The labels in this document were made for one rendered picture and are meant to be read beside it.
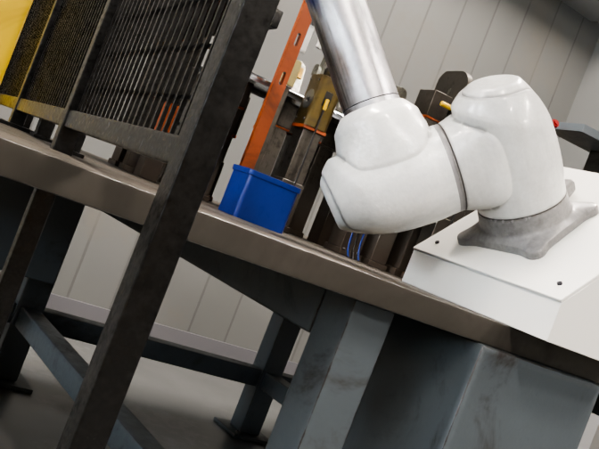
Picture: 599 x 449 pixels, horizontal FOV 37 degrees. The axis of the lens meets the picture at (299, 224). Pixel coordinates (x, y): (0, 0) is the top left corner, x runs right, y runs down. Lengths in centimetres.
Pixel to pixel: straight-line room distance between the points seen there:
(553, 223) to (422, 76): 311
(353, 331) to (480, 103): 43
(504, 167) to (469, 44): 332
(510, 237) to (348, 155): 31
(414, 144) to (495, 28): 345
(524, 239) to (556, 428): 32
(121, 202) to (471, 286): 68
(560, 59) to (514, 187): 375
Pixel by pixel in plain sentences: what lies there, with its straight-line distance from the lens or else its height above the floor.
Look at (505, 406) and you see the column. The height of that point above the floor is 58.
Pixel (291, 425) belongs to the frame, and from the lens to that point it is 134.
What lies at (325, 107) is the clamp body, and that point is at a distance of 195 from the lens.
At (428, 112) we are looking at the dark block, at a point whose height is 107.
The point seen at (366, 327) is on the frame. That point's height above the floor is 62.
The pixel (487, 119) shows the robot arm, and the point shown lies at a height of 99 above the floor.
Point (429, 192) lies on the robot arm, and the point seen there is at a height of 85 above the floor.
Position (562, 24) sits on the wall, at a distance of 521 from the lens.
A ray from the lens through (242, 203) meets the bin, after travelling 159.
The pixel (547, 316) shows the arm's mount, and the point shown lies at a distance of 139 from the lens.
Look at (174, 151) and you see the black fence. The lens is 78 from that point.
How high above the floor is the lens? 73
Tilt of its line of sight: level
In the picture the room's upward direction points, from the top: 21 degrees clockwise
